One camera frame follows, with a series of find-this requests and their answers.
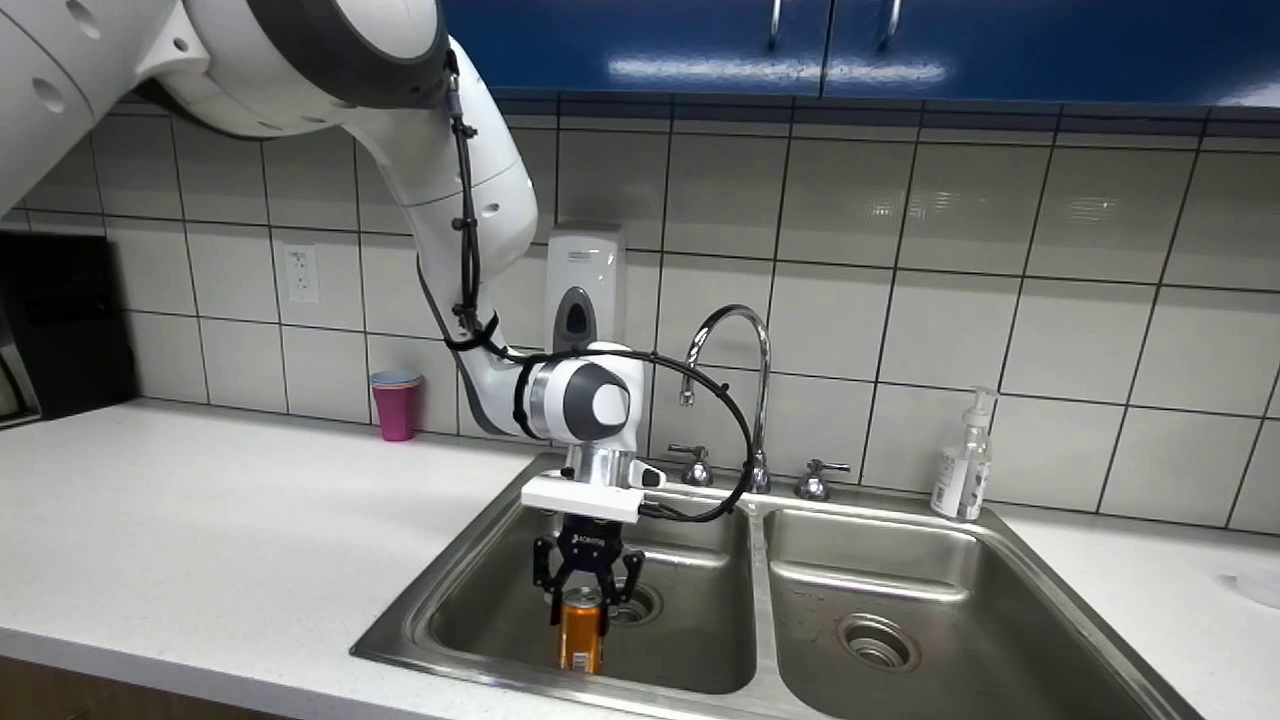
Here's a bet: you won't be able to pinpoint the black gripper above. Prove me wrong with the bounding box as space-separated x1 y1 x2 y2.
530 515 648 633

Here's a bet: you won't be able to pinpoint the orange drink can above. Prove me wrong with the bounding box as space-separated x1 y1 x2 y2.
556 571 613 678

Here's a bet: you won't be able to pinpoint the stainless steel double sink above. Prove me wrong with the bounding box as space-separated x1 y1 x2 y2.
348 447 1205 720

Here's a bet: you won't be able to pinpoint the pink plastic cup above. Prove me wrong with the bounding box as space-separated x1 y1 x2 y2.
369 368 428 443

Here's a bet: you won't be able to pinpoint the chrome gooseneck faucet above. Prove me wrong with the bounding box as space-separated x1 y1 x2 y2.
677 298 779 497

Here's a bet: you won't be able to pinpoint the clear pump soap bottle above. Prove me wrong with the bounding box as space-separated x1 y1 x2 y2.
927 388 1001 523

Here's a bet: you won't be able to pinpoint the black microwave oven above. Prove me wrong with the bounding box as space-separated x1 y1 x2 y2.
0 226 144 431

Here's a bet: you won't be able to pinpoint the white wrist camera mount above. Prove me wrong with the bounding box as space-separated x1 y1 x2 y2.
517 472 648 529

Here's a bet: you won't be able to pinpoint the chrome faucet handle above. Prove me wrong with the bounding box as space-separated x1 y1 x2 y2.
665 440 720 487
794 457 852 502

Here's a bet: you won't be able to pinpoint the white wall soap dispenser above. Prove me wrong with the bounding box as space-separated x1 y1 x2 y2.
538 230 629 354

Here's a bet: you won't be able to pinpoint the white wall outlet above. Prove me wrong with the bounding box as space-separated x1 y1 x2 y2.
273 237 330 323

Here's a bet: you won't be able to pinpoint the blue wall cabinets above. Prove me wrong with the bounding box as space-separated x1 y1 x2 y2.
434 0 1280 117

